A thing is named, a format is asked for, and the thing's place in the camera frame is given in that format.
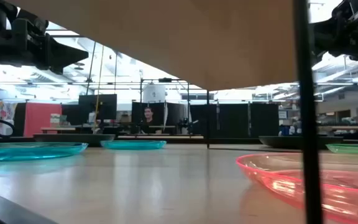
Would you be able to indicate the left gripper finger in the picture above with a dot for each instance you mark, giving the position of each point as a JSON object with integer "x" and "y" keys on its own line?
{"x": 57, "y": 48}
{"x": 61, "y": 63}

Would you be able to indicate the black round plate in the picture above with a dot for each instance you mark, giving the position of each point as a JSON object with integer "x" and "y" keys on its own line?
{"x": 278, "y": 142}
{"x": 73, "y": 139}

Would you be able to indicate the large teal transparent plate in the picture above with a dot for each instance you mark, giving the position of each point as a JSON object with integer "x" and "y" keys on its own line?
{"x": 132, "y": 145}

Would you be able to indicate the black background robot arm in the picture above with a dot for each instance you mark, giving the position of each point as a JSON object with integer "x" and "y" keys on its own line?
{"x": 185, "y": 126}

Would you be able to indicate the red partition panel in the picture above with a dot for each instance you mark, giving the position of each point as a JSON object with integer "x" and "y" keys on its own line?
{"x": 39, "y": 116}

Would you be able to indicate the black monitor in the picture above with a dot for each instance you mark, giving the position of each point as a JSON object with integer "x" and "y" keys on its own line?
{"x": 104, "y": 107}

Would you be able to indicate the small teal transparent plate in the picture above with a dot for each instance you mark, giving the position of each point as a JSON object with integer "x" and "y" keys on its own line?
{"x": 26, "y": 151}

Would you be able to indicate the white cylindrical tank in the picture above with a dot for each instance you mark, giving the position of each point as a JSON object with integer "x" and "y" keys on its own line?
{"x": 154, "y": 93}

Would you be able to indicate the person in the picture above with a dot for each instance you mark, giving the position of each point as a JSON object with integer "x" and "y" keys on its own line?
{"x": 148, "y": 117}

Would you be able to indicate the light green plate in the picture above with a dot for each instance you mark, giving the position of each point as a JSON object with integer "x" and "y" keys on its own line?
{"x": 353, "y": 148}

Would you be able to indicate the black partition panel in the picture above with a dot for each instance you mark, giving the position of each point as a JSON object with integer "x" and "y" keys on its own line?
{"x": 176, "y": 112}

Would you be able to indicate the wide black partition curtain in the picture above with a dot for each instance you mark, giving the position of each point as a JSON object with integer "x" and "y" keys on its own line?
{"x": 235, "y": 121}

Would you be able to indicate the orange transparent plate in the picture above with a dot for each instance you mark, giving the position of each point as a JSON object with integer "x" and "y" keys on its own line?
{"x": 346, "y": 199}

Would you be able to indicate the black metal table frame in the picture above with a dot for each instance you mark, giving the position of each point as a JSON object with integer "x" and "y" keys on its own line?
{"x": 228, "y": 141}

